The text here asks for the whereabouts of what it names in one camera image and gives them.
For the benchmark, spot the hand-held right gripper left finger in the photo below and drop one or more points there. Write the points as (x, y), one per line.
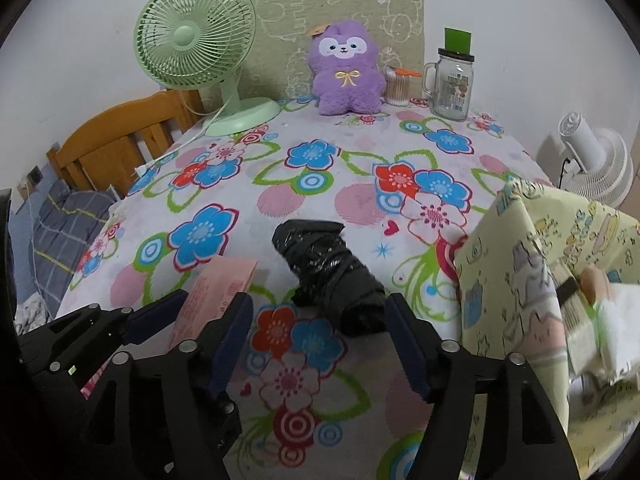
(230, 340)

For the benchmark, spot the purple plush toy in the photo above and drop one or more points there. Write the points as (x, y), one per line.
(345, 75)

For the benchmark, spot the pink paper card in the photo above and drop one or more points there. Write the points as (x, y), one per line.
(215, 285)

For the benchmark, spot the plaid blanket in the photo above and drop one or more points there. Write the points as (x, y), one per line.
(65, 240)

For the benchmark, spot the yellow cartoon print box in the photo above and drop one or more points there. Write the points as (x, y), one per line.
(505, 285)

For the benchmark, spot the white crumpled cloth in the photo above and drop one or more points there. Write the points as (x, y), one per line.
(32, 312)

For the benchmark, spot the black plastic bag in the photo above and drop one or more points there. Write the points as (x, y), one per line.
(330, 275)

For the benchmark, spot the wooden chair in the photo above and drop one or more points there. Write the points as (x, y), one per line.
(115, 150)

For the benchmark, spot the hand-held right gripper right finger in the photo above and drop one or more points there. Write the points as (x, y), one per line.
(406, 345)

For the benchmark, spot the floral tablecloth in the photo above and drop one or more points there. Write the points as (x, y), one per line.
(310, 185)

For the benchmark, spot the white floor fan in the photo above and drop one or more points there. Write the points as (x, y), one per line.
(595, 160)

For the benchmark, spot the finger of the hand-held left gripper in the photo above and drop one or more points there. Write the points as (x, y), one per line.
(150, 317)

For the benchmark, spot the white soft pack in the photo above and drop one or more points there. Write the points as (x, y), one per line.
(620, 330)

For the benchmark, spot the green desk fan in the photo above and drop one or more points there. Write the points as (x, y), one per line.
(185, 35)

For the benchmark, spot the cotton swab jar orange lid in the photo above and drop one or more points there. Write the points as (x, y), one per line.
(398, 87)

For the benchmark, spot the glass mug jar green lid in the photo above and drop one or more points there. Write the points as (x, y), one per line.
(450, 90)

